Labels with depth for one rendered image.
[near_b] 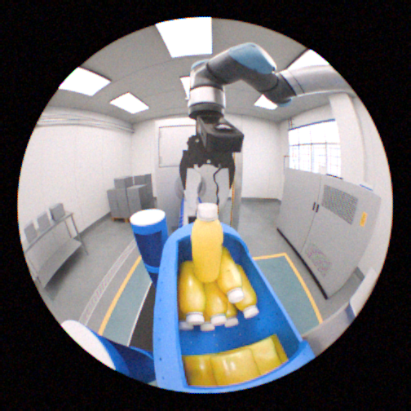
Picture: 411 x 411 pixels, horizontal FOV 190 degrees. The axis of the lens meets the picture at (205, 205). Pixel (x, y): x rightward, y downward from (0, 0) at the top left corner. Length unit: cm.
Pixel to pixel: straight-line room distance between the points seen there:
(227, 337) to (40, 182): 338
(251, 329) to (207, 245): 31
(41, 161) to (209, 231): 333
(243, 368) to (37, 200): 329
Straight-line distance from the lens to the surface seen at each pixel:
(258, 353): 27
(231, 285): 32
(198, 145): 22
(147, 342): 134
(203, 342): 43
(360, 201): 164
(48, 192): 329
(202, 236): 24
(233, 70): 25
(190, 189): 23
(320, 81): 34
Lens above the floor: 140
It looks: 19 degrees down
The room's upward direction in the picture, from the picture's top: straight up
